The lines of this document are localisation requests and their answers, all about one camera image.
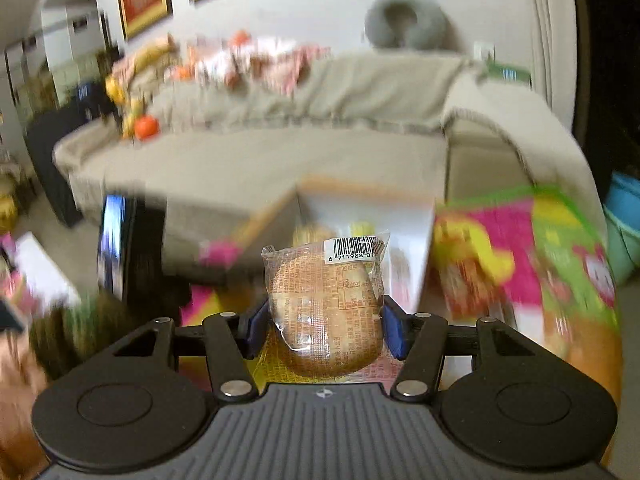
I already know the grey neck pillow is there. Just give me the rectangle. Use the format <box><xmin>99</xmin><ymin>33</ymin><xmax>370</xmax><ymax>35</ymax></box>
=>
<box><xmin>364</xmin><ymin>0</ymin><xmax>451</xmax><ymax>53</ymax></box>

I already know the cream curtain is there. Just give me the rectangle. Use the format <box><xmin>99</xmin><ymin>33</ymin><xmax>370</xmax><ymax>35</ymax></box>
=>
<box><xmin>525</xmin><ymin>0</ymin><xmax>576</xmax><ymax>126</ymax></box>

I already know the colourful cartoon play mat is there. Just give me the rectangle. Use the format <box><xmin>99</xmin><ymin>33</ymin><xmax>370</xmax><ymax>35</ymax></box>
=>
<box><xmin>177</xmin><ymin>185</ymin><xmax>626</xmax><ymax>471</ymax></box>

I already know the pink baby garment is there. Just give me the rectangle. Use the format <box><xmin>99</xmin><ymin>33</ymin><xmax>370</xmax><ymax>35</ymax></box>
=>
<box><xmin>190</xmin><ymin>35</ymin><xmax>331</xmax><ymax>96</ymax></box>

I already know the blue plastic basin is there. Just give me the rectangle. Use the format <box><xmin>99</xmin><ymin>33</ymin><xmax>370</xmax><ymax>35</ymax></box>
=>
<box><xmin>602</xmin><ymin>172</ymin><xmax>640</xmax><ymax>241</ymax></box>

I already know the teal plastic basin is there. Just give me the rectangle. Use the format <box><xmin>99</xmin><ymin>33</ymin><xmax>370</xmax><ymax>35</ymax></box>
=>
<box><xmin>607</xmin><ymin>230</ymin><xmax>640</xmax><ymax>286</ymax></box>

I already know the beige fringed blanket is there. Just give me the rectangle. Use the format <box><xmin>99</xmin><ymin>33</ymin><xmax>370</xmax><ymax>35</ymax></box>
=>
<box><xmin>440</xmin><ymin>60</ymin><xmax>608</xmax><ymax>231</ymax></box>

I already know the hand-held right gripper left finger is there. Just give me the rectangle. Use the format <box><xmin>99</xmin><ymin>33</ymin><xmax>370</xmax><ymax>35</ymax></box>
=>
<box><xmin>112</xmin><ymin>300</ymin><xmax>273</xmax><ymax>404</ymax></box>

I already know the pink cardboard box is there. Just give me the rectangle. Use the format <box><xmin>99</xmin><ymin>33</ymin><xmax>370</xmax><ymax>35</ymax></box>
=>
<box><xmin>162</xmin><ymin>175</ymin><xmax>438</xmax><ymax>321</ymax></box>

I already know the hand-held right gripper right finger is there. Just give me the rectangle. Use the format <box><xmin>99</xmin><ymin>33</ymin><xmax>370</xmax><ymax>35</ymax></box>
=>
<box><xmin>380</xmin><ymin>295</ymin><xmax>533</xmax><ymax>404</ymax></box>

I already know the orange ball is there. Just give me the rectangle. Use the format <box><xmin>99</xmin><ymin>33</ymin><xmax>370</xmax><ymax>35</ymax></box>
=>
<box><xmin>134</xmin><ymin>116</ymin><xmax>162</xmax><ymax>140</ymax></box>

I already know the yellow plush toy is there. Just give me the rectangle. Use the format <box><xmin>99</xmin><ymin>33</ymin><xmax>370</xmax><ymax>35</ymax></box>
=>
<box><xmin>105</xmin><ymin>42</ymin><xmax>176</xmax><ymax>136</ymax></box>

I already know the green digital clock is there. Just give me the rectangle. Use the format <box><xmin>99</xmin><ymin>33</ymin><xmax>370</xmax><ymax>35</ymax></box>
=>
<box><xmin>487</xmin><ymin>62</ymin><xmax>532</xmax><ymax>83</ymax></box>

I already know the beige sofa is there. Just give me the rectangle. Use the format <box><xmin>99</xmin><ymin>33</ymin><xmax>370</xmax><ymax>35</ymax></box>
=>
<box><xmin>52</xmin><ymin>52</ymin><xmax>601</xmax><ymax>286</ymax></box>

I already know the round brown pastry packet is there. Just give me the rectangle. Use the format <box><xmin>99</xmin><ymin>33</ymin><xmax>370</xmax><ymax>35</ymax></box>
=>
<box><xmin>261</xmin><ymin>232</ymin><xmax>387</xmax><ymax>376</ymax></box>

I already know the dark cabinet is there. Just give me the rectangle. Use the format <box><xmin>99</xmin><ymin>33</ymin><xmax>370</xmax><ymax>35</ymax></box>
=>
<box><xmin>25</xmin><ymin>105</ymin><xmax>86</xmax><ymax>226</ymax></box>

